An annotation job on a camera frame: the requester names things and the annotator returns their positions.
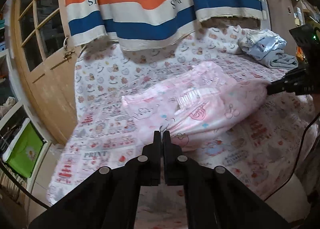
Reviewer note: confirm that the green storage bin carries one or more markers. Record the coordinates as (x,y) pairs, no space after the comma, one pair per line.
(23,150)

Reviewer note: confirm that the pink cartoon print pants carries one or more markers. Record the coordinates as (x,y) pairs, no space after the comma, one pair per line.
(195,106)

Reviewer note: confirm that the white shelving unit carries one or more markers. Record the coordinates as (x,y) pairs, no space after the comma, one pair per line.
(14,110)

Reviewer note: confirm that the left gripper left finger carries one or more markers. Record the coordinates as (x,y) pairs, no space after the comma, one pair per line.
(109,197)

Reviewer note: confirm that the wooden glass pane door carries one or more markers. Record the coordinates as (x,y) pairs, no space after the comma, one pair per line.
(45,57)

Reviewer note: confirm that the cartoon print bed sheet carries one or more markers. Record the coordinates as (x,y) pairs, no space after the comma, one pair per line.
(261,151)

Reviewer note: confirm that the striped hanging curtain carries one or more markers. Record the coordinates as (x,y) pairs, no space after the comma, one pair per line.
(150,24)

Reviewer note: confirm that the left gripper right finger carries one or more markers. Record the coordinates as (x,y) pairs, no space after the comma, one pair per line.
(214,197)

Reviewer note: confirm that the pile of folded blue clothes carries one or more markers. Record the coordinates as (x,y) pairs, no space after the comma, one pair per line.
(267,48)

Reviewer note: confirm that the wooden cabinet at right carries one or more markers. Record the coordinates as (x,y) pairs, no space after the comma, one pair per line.
(284,16)

